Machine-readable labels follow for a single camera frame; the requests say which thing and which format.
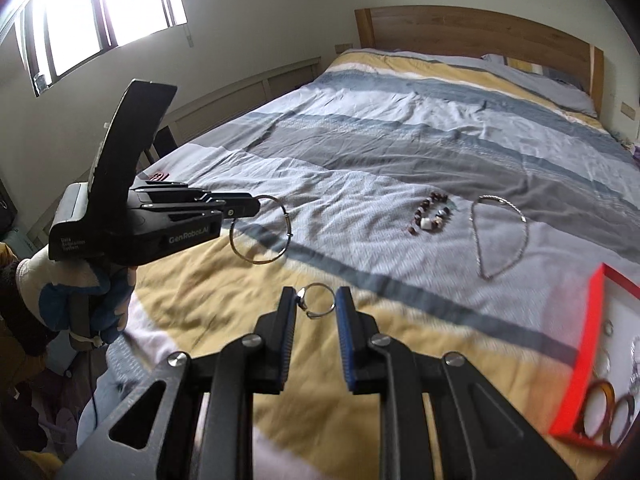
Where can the grey-blue pillow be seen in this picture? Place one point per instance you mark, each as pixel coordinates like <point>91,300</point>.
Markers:
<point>550,90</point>

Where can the purple bedside clutter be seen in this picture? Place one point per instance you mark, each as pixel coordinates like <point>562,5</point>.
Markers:
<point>632,152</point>

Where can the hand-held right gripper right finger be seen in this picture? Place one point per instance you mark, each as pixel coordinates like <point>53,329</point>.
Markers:
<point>345,340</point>

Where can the beige wall panel cabinet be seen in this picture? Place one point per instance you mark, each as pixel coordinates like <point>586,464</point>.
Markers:
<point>240,95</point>

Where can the window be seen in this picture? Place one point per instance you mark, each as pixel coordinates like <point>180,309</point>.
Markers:
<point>100,10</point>

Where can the large thin silver bangle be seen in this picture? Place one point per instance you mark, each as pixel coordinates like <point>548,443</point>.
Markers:
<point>289,234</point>

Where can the olive brown bangle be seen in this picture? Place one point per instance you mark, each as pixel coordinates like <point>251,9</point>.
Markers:
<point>612,410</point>

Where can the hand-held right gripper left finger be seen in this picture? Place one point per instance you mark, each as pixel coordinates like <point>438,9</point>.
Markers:
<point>287,340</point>

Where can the striped bed with headboard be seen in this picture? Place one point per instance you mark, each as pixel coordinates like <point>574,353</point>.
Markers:
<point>380,160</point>

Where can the wooden headboard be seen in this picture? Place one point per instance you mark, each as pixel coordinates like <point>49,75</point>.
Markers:
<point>475,30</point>

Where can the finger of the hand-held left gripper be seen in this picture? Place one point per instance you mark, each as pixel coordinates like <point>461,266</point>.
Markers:
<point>190,192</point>
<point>240,208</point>

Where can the silver wristwatch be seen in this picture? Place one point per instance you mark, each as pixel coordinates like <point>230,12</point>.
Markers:
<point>636,355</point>

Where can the beige wall socket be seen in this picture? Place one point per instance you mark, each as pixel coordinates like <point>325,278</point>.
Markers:
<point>343,49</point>
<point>630,111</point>

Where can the red cardboard box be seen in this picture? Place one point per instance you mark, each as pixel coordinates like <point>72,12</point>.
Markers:
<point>580,360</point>

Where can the person's left hand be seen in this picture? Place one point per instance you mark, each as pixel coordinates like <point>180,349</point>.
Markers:
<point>60,290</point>

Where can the yellow striped pillow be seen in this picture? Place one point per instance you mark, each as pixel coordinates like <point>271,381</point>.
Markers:
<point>525,66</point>

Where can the amber bangle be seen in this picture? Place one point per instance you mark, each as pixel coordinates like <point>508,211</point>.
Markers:
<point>606,386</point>

